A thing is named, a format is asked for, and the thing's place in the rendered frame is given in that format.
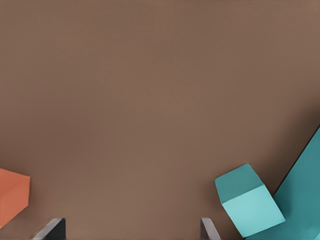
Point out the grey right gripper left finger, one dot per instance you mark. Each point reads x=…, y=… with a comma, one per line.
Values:
x=52, y=230

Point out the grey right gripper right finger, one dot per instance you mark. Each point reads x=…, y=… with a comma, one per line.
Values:
x=208, y=230

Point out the small blue cube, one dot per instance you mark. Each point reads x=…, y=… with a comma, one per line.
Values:
x=247, y=205

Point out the orange cube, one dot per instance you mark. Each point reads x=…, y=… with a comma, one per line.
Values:
x=12, y=195

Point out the large blue cube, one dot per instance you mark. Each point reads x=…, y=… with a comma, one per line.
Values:
x=297, y=200

